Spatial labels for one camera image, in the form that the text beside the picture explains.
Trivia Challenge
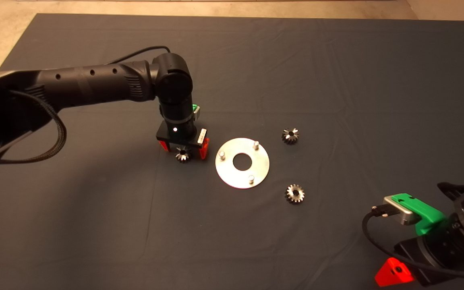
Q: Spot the round metal carrier plate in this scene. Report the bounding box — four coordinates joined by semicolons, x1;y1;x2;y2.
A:
215;137;270;189

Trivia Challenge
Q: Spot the right green camera mount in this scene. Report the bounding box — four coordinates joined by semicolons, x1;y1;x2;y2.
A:
391;193;448;236

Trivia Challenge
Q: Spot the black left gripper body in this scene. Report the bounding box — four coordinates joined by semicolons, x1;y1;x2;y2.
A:
156;118;209;145

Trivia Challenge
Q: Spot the dark grey table cloth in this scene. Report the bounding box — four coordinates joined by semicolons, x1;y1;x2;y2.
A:
0;13;464;290

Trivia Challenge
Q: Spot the thick braided black cable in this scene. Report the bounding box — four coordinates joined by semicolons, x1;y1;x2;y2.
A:
0;89;67;166

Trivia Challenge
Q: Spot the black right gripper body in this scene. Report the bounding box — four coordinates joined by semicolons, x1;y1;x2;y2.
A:
394;230;464;287

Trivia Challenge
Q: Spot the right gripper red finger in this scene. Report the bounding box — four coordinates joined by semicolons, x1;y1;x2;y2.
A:
375;258;414;287

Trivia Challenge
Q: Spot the left camera black cable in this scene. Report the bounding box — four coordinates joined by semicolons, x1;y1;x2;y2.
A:
107;46;172;65

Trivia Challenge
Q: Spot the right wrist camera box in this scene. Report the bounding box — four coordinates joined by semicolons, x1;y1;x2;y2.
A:
383;196;422;226

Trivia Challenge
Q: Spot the small steel planetary gear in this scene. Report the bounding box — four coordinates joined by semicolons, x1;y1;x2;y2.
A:
285;184;305;204
175;146;192;164
281;128;300;145

